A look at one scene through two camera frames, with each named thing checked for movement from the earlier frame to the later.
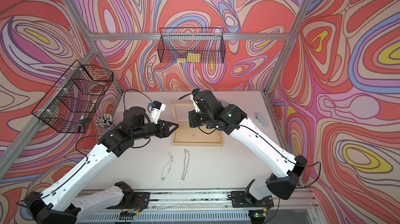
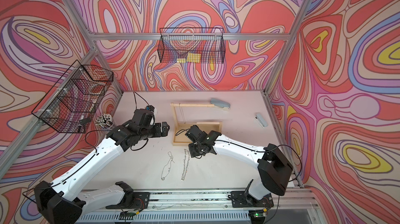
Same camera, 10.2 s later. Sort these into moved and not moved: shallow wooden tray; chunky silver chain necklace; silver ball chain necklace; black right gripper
Moved: black right gripper
Not moved: silver ball chain necklace; chunky silver chain necklace; shallow wooden tray
